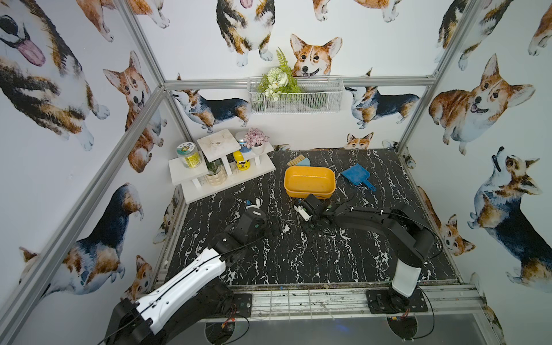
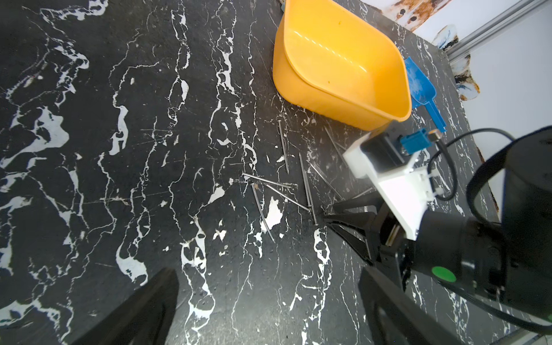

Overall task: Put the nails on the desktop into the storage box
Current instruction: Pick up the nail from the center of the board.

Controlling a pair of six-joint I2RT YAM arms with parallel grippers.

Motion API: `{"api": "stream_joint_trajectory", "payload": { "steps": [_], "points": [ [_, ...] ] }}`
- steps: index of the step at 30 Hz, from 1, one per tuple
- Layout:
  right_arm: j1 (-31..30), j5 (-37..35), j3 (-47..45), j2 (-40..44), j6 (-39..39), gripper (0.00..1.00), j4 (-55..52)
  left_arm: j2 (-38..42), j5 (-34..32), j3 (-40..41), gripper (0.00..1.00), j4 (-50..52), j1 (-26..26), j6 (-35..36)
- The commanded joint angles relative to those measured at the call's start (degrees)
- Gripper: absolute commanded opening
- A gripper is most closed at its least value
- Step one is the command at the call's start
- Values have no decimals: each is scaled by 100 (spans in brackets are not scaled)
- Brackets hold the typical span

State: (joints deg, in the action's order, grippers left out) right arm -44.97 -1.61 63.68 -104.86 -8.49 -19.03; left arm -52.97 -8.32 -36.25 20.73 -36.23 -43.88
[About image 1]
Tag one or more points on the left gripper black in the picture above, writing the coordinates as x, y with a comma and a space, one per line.
267, 223

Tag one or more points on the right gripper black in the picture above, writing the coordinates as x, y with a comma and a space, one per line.
313, 208

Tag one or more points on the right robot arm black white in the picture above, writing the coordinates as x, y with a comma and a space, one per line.
410, 239

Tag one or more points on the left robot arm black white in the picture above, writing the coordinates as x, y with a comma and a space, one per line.
196, 292

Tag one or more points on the yellow plastic storage box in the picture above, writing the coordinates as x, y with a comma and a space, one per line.
301, 181

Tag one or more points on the blue plastic dustpan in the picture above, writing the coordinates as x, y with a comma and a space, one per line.
358, 175

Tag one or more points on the small green plant woven pot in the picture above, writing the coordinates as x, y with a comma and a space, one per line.
217, 173

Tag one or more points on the white tiered display shelf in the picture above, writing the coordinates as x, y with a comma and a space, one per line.
221, 144

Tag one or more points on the yellow bottle with blue cap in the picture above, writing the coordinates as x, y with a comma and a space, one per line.
242, 163

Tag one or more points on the pink flowers in white pot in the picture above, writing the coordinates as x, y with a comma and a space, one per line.
255, 139

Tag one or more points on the artificial green white flower bouquet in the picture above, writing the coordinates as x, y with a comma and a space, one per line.
279, 84

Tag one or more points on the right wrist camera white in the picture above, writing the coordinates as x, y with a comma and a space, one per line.
303, 212

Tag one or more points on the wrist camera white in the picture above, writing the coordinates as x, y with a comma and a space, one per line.
253, 204
303, 212

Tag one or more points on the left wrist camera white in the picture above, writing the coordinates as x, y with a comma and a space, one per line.
253, 204

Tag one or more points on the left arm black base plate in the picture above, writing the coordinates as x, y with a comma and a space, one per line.
239, 304

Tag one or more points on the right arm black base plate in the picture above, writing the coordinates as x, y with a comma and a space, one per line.
391, 302

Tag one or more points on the white wire wall basket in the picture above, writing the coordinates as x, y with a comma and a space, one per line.
313, 95

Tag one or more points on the aluminium front rail frame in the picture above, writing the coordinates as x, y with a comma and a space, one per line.
350, 303

